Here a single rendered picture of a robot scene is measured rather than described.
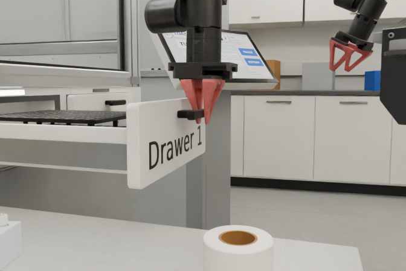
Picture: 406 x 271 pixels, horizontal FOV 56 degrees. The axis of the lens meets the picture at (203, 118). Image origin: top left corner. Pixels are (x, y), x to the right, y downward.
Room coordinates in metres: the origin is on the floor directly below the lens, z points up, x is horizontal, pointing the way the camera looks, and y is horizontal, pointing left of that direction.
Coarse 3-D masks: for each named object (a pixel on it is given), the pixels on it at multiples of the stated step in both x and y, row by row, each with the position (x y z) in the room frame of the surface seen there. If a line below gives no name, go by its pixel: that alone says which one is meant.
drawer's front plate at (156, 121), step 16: (128, 112) 0.47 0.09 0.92; (144, 112) 0.49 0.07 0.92; (160, 112) 0.54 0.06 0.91; (176, 112) 0.60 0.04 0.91; (128, 128) 0.47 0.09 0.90; (144, 128) 0.49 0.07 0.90; (160, 128) 0.53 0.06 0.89; (176, 128) 0.60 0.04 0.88; (192, 128) 0.67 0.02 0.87; (128, 144) 0.47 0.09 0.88; (144, 144) 0.49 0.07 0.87; (160, 144) 0.53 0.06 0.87; (176, 144) 0.60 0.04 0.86; (192, 144) 0.67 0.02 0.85; (128, 160) 0.47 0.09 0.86; (144, 160) 0.49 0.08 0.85; (160, 160) 0.53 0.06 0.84; (176, 160) 0.60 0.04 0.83; (128, 176) 0.48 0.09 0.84; (144, 176) 0.48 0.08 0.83; (160, 176) 0.53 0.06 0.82
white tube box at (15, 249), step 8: (8, 224) 0.41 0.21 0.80; (16, 224) 0.41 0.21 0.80; (0, 232) 0.39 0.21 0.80; (8, 232) 0.39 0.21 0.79; (16, 232) 0.41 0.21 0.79; (0, 240) 0.38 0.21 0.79; (8, 240) 0.39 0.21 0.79; (16, 240) 0.41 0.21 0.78; (0, 248) 0.38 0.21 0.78; (8, 248) 0.39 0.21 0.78; (16, 248) 0.41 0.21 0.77; (0, 256) 0.38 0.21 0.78; (8, 256) 0.39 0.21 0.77; (16, 256) 0.41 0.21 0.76; (0, 264) 0.38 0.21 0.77
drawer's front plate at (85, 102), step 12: (72, 96) 0.87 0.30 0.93; (84, 96) 0.91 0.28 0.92; (96, 96) 0.95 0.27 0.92; (108, 96) 1.01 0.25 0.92; (120, 96) 1.07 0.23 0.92; (132, 96) 1.14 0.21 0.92; (72, 108) 0.87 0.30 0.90; (84, 108) 0.90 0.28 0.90; (96, 108) 0.95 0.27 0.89; (108, 108) 1.01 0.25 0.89; (120, 108) 1.07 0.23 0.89
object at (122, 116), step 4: (104, 116) 0.61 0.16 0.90; (108, 116) 0.61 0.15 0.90; (112, 116) 0.61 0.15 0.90; (116, 116) 0.61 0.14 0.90; (120, 116) 0.62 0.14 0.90; (124, 116) 0.64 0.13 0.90; (88, 120) 0.56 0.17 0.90; (92, 120) 0.56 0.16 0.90; (96, 120) 0.56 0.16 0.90; (100, 120) 0.57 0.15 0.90; (104, 120) 0.58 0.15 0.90; (108, 120) 0.59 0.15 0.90; (112, 120) 0.60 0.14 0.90; (116, 120) 0.61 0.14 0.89
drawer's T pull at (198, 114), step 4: (180, 112) 0.59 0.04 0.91; (184, 112) 0.59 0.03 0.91; (188, 112) 0.57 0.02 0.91; (192, 112) 0.57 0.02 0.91; (196, 112) 0.58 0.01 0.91; (200, 112) 0.59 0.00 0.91; (180, 116) 0.59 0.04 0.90; (184, 116) 0.59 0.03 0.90; (188, 116) 0.57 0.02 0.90; (192, 116) 0.56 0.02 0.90; (196, 116) 0.58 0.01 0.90; (200, 116) 0.59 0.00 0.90
